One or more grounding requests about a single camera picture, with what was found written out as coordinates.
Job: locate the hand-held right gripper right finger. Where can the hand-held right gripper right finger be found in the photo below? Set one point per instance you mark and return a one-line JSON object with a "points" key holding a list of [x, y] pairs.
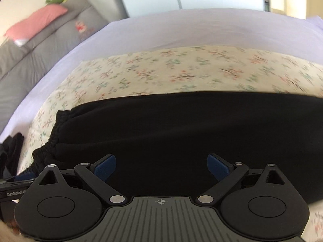
{"points": [[216, 167]]}

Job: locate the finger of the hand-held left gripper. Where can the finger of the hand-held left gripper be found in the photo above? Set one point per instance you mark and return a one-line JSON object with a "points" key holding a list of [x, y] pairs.
{"points": [[26, 175]]}

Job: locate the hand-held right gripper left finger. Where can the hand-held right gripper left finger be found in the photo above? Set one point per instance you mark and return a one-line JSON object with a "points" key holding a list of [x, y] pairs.
{"points": [[106, 168]]}

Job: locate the black pants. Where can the black pants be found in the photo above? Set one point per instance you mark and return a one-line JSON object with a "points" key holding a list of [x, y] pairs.
{"points": [[164, 131]]}

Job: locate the dark cloth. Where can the dark cloth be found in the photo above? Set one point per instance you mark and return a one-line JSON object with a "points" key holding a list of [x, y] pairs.
{"points": [[11, 151]]}

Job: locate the floral printed blanket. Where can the floral printed blanket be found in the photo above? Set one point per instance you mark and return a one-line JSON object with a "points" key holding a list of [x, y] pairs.
{"points": [[176, 68]]}

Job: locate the grey quilted bedding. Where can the grey quilted bedding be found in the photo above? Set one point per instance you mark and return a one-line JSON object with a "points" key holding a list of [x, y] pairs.
{"points": [[50, 45]]}

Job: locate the lavender bed sheet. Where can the lavender bed sheet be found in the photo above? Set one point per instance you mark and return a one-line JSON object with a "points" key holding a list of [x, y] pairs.
{"points": [[176, 27]]}

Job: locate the pink pillow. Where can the pink pillow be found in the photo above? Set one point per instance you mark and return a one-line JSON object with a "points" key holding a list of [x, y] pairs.
{"points": [[35, 21]]}

